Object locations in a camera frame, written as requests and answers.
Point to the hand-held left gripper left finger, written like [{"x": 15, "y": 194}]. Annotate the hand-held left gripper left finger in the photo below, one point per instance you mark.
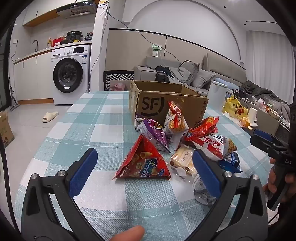
[{"x": 83, "y": 171}]

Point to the person's left hand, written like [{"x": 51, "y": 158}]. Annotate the person's left hand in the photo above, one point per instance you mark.
[{"x": 129, "y": 234}]

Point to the red triangular snack bag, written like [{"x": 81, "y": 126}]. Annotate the red triangular snack bag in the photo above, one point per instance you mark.
[{"x": 143, "y": 162}]

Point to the grey sofa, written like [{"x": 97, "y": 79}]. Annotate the grey sofa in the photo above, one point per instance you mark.
[{"x": 148, "y": 74}]

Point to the red box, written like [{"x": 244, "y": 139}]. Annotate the red box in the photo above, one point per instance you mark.
[{"x": 59, "y": 41}]

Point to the red white noodle snack bag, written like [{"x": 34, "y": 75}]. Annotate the red white noodle snack bag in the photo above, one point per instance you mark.
[{"x": 175, "y": 122}]

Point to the grey hoodie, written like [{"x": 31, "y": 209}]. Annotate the grey hoodie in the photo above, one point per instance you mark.
[{"x": 177, "y": 76}]

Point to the purple snack bag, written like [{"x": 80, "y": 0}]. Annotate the purple snack bag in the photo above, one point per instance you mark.
[{"x": 155, "y": 134}]

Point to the white kitchen base cabinet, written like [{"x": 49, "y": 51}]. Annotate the white kitchen base cabinet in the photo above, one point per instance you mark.
[{"x": 30, "y": 76}]

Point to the blue white snack packet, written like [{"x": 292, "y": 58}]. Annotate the blue white snack packet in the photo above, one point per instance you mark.
[{"x": 232, "y": 161}]

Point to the dark jacket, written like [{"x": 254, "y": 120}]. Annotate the dark jacket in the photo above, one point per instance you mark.
[{"x": 161, "y": 73}]

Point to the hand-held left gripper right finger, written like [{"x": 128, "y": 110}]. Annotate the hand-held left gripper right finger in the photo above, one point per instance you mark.
[{"x": 205, "y": 176}]

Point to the white wall socket device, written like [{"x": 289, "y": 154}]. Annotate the white wall socket device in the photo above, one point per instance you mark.
[{"x": 155, "y": 52}]

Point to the grey pillow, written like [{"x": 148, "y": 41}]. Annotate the grey pillow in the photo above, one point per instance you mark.
[
  {"x": 203, "y": 78},
  {"x": 189, "y": 71}
]

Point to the pink cloth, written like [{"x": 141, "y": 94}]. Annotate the pink cloth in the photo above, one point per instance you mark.
[{"x": 119, "y": 87}]

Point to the white wall cabinet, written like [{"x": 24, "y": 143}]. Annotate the white wall cabinet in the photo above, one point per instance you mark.
[{"x": 41, "y": 11}]

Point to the yellow plastic bag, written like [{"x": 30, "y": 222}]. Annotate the yellow plastic bag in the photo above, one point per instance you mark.
[{"x": 235, "y": 107}]

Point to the beige slipper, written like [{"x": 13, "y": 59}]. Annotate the beige slipper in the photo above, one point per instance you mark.
[{"x": 49, "y": 116}]

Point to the black pressure cooker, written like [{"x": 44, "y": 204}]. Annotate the black pressure cooker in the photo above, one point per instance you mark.
[{"x": 74, "y": 37}]

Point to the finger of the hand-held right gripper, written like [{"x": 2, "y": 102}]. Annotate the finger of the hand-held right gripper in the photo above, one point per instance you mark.
[
  {"x": 262, "y": 134},
  {"x": 259, "y": 141}
]

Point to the floor mop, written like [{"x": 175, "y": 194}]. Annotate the floor mop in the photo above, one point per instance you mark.
[{"x": 13, "y": 105}]

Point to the dark green coat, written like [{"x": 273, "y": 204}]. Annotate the dark green coat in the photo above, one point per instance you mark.
[{"x": 259, "y": 90}]

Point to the yellow bottle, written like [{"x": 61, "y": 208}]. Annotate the yellow bottle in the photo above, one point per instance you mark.
[{"x": 49, "y": 43}]

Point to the small cardboard box orange print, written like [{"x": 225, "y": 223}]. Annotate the small cardboard box orange print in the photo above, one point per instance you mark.
[{"x": 5, "y": 129}]

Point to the white crinkled snack packet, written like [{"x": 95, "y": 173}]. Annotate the white crinkled snack packet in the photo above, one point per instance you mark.
[{"x": 201, "y": 194}]

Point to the light blue pillow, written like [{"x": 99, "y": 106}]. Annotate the light blue pillow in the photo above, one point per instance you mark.
[{"x": 227, "y": 82}]

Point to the steel range hood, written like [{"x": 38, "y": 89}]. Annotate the steel range hood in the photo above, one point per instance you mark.
[{"x": 78, "y": 10}]

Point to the person's right hand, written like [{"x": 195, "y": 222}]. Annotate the person's right hand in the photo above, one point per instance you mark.
[{"x": 270, "y": 183}]

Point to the black white patterned basket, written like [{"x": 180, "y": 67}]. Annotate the black white patterned basket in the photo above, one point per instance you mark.
[{"x": 118, "y": 76}]

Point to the curved kitchen faucet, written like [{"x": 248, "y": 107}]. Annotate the curved kitchen faucet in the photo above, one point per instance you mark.
[{"x": 37, "y": 44}]

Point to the white waste bin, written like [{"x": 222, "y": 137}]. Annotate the white waste bin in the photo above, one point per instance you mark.
[{"x": 217, "y": 95}]

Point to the white curtain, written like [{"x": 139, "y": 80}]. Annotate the white curtain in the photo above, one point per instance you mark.
[{"x": 266, "y": 60}]

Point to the white washing machine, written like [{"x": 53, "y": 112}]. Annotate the white washing machine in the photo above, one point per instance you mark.
[{"x": 78, "y": 88}]

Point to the white paper cup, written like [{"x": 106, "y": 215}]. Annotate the white paper cup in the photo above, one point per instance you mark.
[{"x": 252, "y": 114}]

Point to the large brown cardboard box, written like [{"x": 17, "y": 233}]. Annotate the large brown cardboard box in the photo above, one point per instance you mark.
[{"x": 150, "y": 102}]

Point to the cream bread packet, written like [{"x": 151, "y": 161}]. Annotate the cream bread packet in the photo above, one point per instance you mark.
[{"x": 182, "y": 157}]

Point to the red pink-cream cookie packet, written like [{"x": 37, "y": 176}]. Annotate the red pink-cream cookie packet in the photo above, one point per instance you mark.
[{"x": 203, "y": 128}]

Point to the white bowl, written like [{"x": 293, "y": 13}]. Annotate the white bowl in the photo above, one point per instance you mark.
[{"x": 274, "y": 113}]

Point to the beige coffee table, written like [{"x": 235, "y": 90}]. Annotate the beige coffee table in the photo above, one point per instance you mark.
[{"x": 266, "y": 120}]

